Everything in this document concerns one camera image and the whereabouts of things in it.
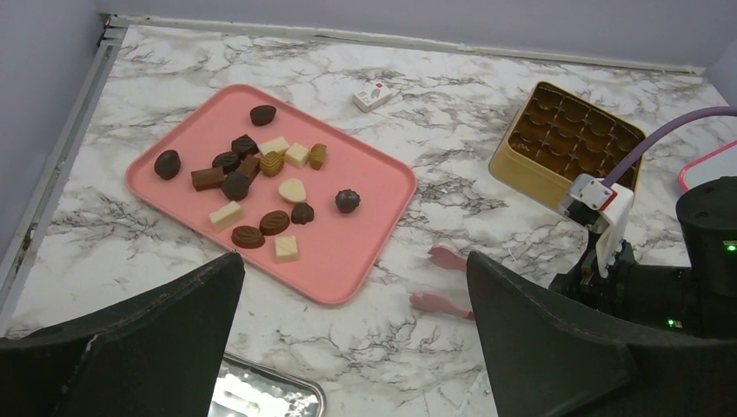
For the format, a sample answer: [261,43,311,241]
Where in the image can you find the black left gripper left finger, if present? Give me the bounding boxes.
[1,252,244,416]

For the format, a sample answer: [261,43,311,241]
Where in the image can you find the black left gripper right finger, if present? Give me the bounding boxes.
[466,251,736,416]

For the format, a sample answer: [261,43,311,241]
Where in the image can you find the pink silicone tongs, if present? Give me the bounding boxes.
[408,244,475,321]

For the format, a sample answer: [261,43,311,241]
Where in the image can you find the dark round fluted chocolate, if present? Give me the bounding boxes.
[335,189,361,214]

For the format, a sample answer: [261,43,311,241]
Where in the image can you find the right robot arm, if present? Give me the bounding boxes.
[466,176,736,416]

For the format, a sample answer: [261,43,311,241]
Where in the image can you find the brown leaf chocolate lower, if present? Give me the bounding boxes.
[230,225,265,249]

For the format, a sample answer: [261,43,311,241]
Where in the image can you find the brown leaf chocolate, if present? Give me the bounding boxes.
[259,210,291,236]
[230,225,265,249]

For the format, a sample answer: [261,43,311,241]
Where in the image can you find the white rectangular chocolate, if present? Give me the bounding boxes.
[209,201,244,233]

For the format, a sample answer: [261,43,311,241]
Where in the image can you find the white square chocolate bottom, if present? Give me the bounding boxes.
[274,235,300,263]

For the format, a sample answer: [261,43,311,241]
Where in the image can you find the white square chocolate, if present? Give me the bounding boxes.
[284,143,310,169]
[274,235,300,263]

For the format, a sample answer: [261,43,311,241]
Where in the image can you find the brown leaf chocolate upper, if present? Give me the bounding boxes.
[259,210,291,236]

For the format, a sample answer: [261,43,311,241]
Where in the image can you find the brown rectangular chocolate bar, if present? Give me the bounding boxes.
[190,167,226,191]

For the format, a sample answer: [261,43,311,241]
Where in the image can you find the dark round chocolate centre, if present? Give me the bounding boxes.
[221,171,250,202]

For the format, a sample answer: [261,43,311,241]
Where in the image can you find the dark oval chocolate left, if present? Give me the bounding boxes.
[154,149,181,181]

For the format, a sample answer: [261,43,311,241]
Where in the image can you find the dark oval chocolate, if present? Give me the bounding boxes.
[154,149,181,181]
[249,104,277,126]
[212,151,242,175]

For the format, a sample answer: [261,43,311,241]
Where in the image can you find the dark small leaf chocolate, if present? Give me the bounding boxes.
[290,202,315,225]

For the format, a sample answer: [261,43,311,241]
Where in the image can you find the dark oval chocolate centre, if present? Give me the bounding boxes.
[212,151,242,175]

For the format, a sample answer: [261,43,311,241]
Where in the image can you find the brown small square chocolate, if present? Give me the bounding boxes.
[236,155,261,182]

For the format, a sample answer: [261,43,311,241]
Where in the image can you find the white heart chocolate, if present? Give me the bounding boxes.
[278,178,308,204]

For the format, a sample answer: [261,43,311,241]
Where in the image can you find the gold chocolate tin box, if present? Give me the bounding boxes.
[488,82,646,210]

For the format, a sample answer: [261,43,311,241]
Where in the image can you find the caramel ridged oval chocolate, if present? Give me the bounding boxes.
[260,151,285,177]

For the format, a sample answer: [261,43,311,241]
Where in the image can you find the dark diamond chocolate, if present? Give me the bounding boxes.
[231,135,260,160]

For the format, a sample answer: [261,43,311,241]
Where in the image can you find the white flat chocolate upper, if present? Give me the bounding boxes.
[257,136,291,156]

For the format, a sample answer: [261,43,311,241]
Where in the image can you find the white square chocolate middle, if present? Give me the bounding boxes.
[284,143,310,169]

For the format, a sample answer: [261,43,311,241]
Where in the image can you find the dark oval chocolate top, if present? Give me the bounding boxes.
[249,104,277,126]

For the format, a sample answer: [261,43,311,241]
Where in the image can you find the silver tin lid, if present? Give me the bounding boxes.
[208,353,327,417]

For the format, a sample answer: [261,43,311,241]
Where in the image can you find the pink plastic tray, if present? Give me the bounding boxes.
[125,84,417,305]

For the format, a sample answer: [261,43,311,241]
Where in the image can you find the pink framed whiteboard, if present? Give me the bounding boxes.
[678,141,737,192]

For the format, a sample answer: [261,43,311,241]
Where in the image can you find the small white card box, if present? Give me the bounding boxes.
[351,82,394,113]

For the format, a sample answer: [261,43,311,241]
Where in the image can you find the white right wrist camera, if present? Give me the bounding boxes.
[558,174,634,278]

